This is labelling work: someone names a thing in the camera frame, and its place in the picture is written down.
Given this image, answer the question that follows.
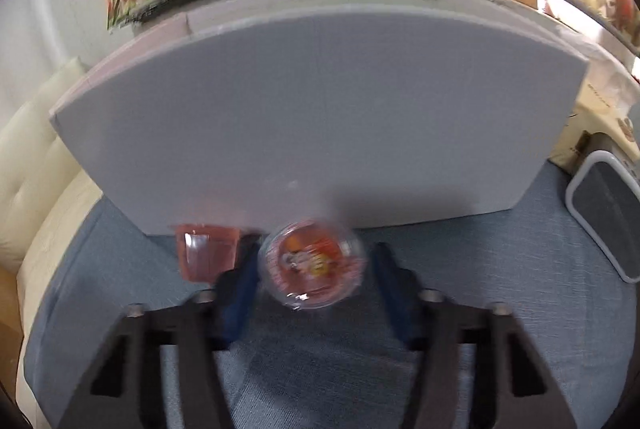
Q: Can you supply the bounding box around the cream leather sofa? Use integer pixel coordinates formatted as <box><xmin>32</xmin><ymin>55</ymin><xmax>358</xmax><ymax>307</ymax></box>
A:
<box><xmin>0</xmin><ymin>56</ymin><xmax>106</xmax><ymax>410</ymax></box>

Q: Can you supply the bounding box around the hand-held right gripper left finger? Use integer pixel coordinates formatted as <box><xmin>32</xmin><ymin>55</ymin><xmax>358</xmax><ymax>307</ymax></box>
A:
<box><xmin>57</xmin><ymin>241</ymin><xmax>263</xmax><ymax>429</ymax></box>

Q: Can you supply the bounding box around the blue tablecloth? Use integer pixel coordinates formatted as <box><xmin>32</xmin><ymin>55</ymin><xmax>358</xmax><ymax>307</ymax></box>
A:
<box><xmin>22</xmin><ymin>159</ymin><xmax>640</xmax><ymax>429</ymax></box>

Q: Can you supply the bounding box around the grey speaker with white frame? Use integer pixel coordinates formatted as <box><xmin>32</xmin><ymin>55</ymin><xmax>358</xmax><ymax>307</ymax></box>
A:
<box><xmin>565</xmin><ymin>134</ymin><xmax>640</xmax><ymax>284</ymax></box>

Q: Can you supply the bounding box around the pink jelly cup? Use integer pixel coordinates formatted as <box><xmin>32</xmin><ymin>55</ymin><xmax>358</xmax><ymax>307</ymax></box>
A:
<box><xmin>174</xmin><ymin>223</ymin><xmax>243</xmax><ymax>284</ymax></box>

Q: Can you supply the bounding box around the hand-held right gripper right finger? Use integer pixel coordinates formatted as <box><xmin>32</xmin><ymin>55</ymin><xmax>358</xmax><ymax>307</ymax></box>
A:
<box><xmin>372</xmin><ymin>241</ymin><xmax>578</xmax><ymax>429</ymax></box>

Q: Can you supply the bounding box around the white cardboard box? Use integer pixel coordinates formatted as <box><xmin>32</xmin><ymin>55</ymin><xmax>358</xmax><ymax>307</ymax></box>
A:
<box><xmin>49</xmin><ymin>0</ymin><xmax>591</xmax><ymax>237</ymax></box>

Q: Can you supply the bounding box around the tissue pack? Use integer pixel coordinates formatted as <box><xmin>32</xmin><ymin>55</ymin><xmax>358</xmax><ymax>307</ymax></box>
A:
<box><xmin>550</xmin><ymin>54</ymin><xmax>640</xmax><ymax>174</ymax></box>

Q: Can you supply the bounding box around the red label jelly cup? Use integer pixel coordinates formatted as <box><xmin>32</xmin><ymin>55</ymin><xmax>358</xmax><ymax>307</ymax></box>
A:
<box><xmin>257</xmin><ymin>220</ymin><xmax>370</xmax><ymax>310</ymax></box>

